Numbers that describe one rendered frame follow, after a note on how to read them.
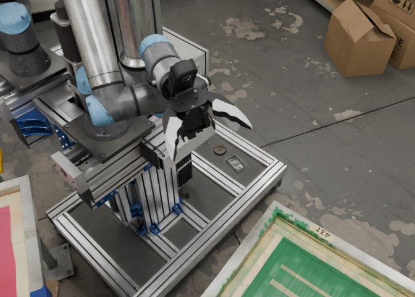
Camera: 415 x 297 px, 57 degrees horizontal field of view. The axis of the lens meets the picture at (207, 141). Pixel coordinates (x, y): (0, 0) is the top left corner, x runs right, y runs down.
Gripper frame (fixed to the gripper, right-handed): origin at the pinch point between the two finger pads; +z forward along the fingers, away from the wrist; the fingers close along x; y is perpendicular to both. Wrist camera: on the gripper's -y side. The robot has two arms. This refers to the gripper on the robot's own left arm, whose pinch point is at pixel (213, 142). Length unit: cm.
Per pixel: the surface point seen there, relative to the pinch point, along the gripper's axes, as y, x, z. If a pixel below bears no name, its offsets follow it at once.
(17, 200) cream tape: 65, 61, -62
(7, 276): 64, 67, -33
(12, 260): 64, 65, -38
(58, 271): 157, 83, -81
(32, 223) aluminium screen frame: 62, 56, -47
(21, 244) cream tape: 64, 62, -43
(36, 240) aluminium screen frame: 62, 56, -40
